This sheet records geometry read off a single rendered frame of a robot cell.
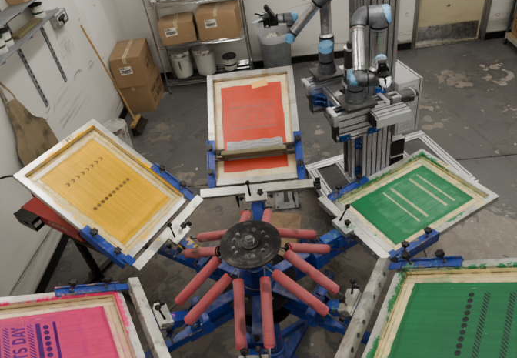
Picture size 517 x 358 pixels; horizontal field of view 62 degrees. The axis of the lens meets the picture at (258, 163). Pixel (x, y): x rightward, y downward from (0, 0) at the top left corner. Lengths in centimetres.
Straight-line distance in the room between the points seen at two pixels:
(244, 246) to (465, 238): 230
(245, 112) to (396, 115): 104
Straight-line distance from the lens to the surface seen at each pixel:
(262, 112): 283
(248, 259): 201
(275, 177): 262
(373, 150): 362
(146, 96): 593
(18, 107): 403
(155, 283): 378
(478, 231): 399
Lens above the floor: 286
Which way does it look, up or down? 38 degrees down
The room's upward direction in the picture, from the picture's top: 10 degrees counter-clockwise
